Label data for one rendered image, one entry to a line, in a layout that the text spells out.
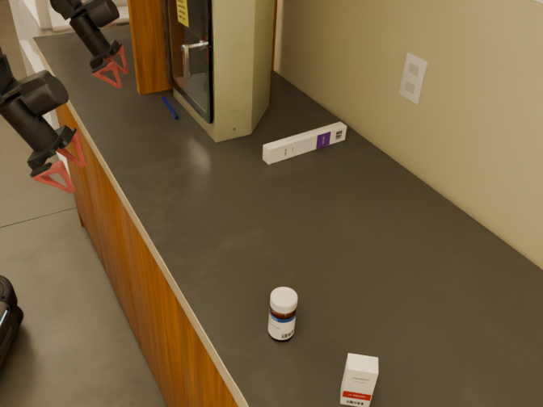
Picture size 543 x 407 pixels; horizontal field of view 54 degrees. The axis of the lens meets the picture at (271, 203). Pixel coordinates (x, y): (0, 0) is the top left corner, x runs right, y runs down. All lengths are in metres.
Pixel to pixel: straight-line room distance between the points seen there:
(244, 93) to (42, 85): 0.57
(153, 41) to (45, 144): 0.68
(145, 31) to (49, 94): 0.67
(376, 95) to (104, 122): 0.78
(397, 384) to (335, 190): 0.55
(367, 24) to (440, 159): 0.42
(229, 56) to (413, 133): 0.52
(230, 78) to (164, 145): 0.26
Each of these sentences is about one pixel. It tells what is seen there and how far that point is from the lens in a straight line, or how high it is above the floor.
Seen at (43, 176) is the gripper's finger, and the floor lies 1.09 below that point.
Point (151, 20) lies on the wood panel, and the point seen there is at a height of 1.17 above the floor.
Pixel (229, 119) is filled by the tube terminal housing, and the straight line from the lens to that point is 1.47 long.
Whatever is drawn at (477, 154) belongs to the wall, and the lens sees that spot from 1.32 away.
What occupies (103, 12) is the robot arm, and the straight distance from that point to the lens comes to 1.53.
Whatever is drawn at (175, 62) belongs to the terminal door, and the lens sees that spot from 1.62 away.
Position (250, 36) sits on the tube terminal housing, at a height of 1.22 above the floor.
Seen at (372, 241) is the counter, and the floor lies 0.94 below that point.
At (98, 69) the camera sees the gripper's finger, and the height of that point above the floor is 1.10.
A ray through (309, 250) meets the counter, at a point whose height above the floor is 0.94.
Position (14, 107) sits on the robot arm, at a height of 1.22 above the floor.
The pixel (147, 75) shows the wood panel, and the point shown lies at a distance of 1.75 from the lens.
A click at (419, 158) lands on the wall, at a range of 1.46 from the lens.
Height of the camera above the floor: 1.70
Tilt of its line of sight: 37 degrees down
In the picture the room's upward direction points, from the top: 4 degrees clockwise
